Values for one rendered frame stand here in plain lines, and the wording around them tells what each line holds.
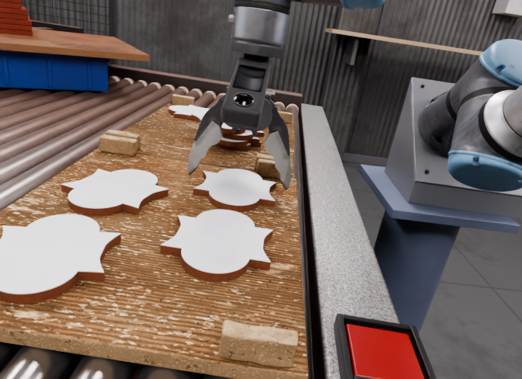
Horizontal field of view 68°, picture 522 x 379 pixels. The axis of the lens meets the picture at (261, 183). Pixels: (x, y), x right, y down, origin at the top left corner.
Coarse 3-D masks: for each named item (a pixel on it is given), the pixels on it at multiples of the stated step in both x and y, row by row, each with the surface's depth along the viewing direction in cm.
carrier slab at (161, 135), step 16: (160, 112) 96; (128, 128) 80; (144, 128) 82; (160, 128) 83; (176, 128) 85; (192, 128) 87; (288, 128) 99; (144, 144) 72; (160, 144) 73; (176, 144) 75; (192, 144) 76; (208, 160) 69; (224, 160) 70; (240, 160) 72
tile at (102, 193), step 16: (96, 176) 54; (112, 176) 54; (128, 176) 55; (144, 176) 56; (64, 192) 51; (80, 192) 49; (96, 192) 50; (112, 192) 50; (128, 192) 51; (144, 192) 51; (160, 192) 53; (80, 208) 46; (96, 208) 46; (112, 208) 47; (128, 208) 48
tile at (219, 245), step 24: (216, 216) 48; (240, 216) 49; (192, 240) 42; (216, 240) 43; (240, 240) 44; (264, 240) 45; (192, 264) 38; (216, 264) 39; (240, 264) 39; (264, 264) 41
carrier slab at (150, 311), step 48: (48, 192) 50; (192, 192) 56; (288, 192) 61; (144, 240) 43; (288, 240) 47; (96, 288) 35; (144, 288) 36; (192, 288) 37; (240, 288) 38; (288, 288) 39; (0, 336) 30; (48, 336) 30; (96, 336) 30; (144, 336) 31; (192, 336) 31
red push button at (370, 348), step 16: (352, 336) 35; (368, 336) 35; (384, 336) 35; (400, 336) 36; (352, 352) 33; (368, 352) 33; (384, 352) 34; (400, 352) 34; (352, 368) 32; (368, 368) 32; (384, 368) 32; (400, 368) 32; (416, 368) 32
